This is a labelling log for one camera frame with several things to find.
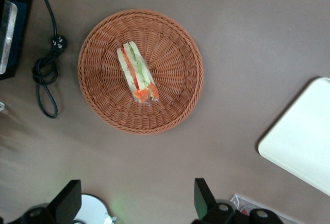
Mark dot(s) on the large shiny metal tray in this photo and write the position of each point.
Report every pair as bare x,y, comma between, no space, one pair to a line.
7,33

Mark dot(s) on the black control box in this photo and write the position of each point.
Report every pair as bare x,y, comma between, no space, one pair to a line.
24,15

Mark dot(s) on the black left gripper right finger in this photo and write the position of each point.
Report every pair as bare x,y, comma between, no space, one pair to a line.
203,200

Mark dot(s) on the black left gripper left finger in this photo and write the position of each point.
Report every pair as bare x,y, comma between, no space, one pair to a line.
67,200

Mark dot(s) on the round brown wicker basket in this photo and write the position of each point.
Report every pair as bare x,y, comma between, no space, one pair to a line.
167,66

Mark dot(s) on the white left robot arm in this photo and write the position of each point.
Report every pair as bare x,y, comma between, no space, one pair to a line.
92,208

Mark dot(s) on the clear acrylic bottle rack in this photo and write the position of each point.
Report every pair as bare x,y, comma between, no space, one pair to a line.
238,200

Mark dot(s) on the cream plastic tray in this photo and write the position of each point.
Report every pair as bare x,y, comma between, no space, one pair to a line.
304,131

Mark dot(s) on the triangle sandwich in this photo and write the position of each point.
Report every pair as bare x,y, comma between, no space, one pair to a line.
134,69

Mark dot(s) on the red cola bottle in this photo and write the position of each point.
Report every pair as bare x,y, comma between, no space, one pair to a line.
245,210

